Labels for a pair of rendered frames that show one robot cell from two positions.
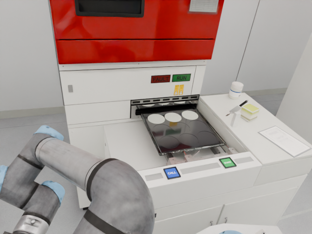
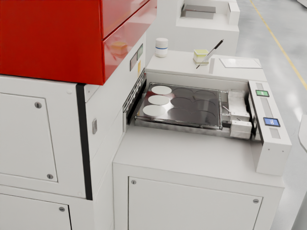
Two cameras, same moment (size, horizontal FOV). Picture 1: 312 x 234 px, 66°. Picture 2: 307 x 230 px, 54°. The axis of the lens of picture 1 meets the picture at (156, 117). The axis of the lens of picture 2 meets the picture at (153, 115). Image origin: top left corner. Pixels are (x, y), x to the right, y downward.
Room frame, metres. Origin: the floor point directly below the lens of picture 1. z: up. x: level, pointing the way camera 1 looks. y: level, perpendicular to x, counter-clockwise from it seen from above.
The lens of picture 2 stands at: (0.58, 1.01, 1.55)
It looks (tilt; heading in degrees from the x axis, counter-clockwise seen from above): 30 degrees down; 300
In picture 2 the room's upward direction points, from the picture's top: 3 degrees clockwise
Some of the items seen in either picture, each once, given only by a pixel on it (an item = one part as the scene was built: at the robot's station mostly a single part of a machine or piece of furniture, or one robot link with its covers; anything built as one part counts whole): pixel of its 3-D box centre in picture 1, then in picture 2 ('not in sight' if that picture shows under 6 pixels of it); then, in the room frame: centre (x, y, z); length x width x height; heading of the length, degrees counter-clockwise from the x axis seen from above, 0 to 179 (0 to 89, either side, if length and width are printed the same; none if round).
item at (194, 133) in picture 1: (180, 127); (181, 102); (1.09, -0.14, 0.90); 0.34 x 0.34 x 0.01; 21
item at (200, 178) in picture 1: (198, 179); (262, 120); (0.73, -0.21, 0.89); 0.55 x 0.09 x 0.14; 111
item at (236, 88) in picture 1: (235, 90); (161, 47); (1.40, -0.49, 1.01); 0.07 x 0.07 x 0.10
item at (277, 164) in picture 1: (248, 130); (203, 75); (1.14, -0.54, 0.89); 0.62 x 0.35 x 0.14; 21
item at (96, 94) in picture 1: (138, 92); (123, 90); (1.23, 0.12, 1.02); 0.82 x 0.03 x 0.40; 111
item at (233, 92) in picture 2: (234, 154); (236, 92); (0.91, -0.41, 0.89); 0.08 x 0.03 x 0.03; 21
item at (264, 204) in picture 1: (187, 196); (193, 175); (1.02, -0.25, 0.41); 0.97 x 0.64 x 0.82; 111
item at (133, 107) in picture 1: (165, 108); (136, 99); (1.28, -0.05, 0.89); 0.44 x 0.02 x 0.10; 111
